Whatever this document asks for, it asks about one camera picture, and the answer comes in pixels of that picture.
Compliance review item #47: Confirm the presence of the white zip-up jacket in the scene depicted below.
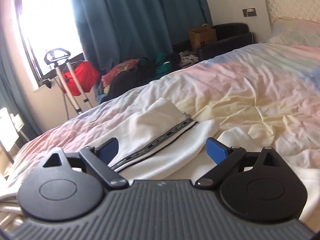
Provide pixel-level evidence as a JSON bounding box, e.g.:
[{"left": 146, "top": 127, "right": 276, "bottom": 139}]
[{"left": 85, "top": 97, "right": 320, "bottom": 224}]

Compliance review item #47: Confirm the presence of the pile of colourful clothes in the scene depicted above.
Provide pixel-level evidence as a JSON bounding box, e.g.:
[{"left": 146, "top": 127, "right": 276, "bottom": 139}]
[{"left": 97, "top": 50, "right": 199, "bottom": 104}]

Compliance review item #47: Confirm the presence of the dark chair white back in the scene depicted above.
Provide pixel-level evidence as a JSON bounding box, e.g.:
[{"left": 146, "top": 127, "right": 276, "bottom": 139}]
[{"left": 0, "top": 107, "right": 30, "bottom": 164}]

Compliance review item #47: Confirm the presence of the pastel tie-dye bed cover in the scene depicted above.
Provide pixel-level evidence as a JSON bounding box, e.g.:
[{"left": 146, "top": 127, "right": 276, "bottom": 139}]
[{"left": 0, "top": 42, "right": 320, "bottom": 233}]

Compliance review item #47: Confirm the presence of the teal curtain left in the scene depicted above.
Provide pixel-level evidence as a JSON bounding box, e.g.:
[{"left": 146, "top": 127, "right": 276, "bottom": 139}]
[{"left": 1, "top": 29, "right": 41, "bottom": 139}]

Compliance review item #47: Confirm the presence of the teal curtain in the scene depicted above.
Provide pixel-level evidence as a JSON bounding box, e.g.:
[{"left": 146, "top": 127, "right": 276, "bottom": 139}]
[
  {"left": 64, "top": 0, "right": 213, "bottom": 74},
  {"left": 1, "top": 29, "right": 41, "bottom": 139}
]

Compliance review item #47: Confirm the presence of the red garment bag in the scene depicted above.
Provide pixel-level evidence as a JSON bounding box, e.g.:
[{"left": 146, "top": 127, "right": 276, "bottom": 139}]
[{"left": 62, "top": 61, "right": 100, "bottom": 96}]

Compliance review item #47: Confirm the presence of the dark armchair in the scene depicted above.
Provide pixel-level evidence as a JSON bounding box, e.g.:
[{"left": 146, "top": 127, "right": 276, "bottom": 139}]
[{"left": 173, "top": 23, "right": 255, "bottom": 61}]

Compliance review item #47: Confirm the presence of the pastel pillow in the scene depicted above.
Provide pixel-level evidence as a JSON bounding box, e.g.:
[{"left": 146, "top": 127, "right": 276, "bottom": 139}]
[{"left": 266, "top": 17, "right": 319, "bottom": 47}]

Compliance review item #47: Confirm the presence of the brown paper bag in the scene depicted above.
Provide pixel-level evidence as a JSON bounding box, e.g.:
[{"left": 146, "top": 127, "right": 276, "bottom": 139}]
[{"left": 189, "top": 24, "right": 217, "bottom": 52}]

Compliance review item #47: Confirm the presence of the teal curtain right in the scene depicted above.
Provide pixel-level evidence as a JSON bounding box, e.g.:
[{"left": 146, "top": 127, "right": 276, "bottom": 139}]
[{"left": 64, "top": 0, "right": 213, "bottom": 74}]

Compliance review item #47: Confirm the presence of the dark framed window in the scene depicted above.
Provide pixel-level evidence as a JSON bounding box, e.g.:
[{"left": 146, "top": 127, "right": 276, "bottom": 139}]
[{"left": 14, "top": 0, "right": 83, "bottom": 86}]

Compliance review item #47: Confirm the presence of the quilted white headboard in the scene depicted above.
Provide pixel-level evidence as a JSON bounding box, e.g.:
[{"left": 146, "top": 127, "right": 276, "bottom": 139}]
[{"left": 265, "top": 0, "right": 319, "bottom": 28}]

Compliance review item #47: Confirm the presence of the wall switch plate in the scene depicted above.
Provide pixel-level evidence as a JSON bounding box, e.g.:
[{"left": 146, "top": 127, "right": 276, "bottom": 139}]
[{"left": 242, "top": 8, "right": 257, "bottom": 17}]

